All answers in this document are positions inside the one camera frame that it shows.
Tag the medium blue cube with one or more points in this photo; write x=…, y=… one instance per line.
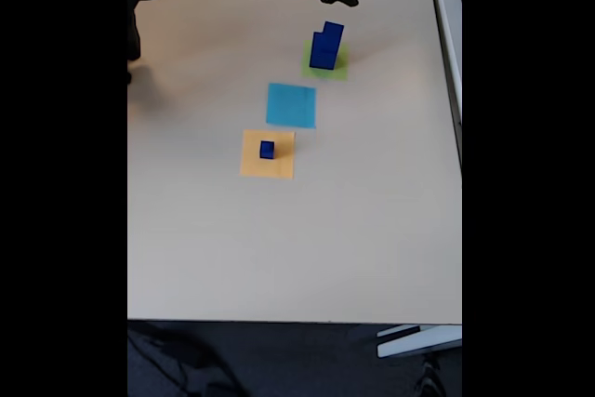
x=334, y=34

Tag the white desk with dark edge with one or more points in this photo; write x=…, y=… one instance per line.
x=448, y=20

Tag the large blue cube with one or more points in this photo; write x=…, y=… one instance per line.
x=323, y=56

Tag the green paper square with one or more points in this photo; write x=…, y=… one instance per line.
x=342, y=67

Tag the orange paper square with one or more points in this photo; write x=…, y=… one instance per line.
x=253, y=167

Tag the small blue cube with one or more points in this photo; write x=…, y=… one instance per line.
x=267, y=153

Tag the tiny blue cube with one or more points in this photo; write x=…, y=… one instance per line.
x=266, y=144

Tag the light blue paper square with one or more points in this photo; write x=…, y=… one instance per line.
x=290, y=106

